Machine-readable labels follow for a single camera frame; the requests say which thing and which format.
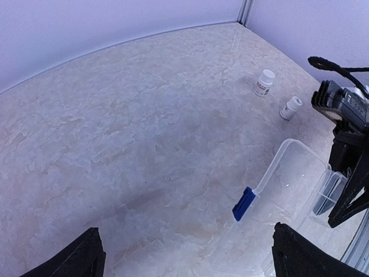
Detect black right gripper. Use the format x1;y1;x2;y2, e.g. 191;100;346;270
328;121;368;228

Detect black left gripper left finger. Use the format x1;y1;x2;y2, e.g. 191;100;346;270
24;227;106;276

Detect clear plastic pill organizer box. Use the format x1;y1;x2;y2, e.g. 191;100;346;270
210;139;350;276

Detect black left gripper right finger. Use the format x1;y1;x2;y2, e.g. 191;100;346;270
272;222;366;277

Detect aluminium right corner post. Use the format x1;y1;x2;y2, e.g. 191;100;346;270
237;0;254;27

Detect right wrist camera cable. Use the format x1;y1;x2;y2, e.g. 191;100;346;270
307;56;369;93

